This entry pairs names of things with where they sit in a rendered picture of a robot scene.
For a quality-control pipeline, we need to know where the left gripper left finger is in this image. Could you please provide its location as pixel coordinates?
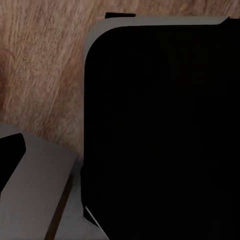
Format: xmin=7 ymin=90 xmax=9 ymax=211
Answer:
xmin=0 ymin=133 xmax=26 ymax=193

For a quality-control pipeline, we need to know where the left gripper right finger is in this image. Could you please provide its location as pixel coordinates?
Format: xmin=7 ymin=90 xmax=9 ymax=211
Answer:
xmin=224 ymin=133 xmax=240 ymax=172

